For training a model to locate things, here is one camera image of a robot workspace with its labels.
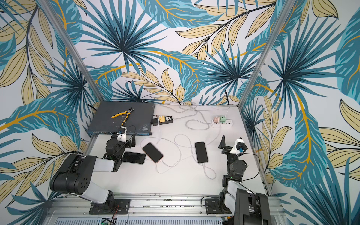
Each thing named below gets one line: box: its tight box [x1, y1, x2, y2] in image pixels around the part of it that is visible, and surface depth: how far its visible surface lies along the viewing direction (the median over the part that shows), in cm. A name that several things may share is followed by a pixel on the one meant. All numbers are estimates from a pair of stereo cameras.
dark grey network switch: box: [86, 101, 156, 136], surface depth 107 cm
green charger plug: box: [219, 116, 227, 123], surface depth 105 cm
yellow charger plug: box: [159, 115, 166, 123], surface depth 106 cm
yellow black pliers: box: [111, 107, 135, 127], surface depth 108 cm
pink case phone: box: [142, 142, 164, 164], surface depth 94 cm
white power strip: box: [211, 119, 233, 129], surface depth 108 cm
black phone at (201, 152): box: [195, 142, 209, 163], surface depth 95 cm
